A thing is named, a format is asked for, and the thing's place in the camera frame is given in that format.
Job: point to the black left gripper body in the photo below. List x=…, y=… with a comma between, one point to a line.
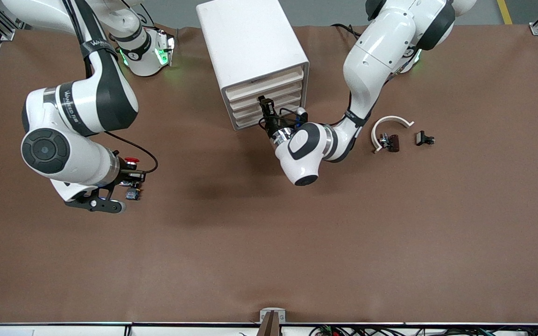
x=272, y=125

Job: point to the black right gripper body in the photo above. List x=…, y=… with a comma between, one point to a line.
x=130, y=178

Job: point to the red push button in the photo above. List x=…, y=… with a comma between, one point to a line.
x=131, y=162

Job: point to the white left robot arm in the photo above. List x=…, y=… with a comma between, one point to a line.
x=376, y=46

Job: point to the green push button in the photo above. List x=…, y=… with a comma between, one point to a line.
x=132, y=195

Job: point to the brown table cover sheet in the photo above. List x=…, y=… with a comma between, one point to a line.
x=269, y=233

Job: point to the small black clip component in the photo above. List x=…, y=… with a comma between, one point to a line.
x=421, y=138

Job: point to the white table edge rail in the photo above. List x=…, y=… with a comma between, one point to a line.
x=63, y=330

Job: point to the aluminium bracket with post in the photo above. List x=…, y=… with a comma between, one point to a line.
x=269, y=326

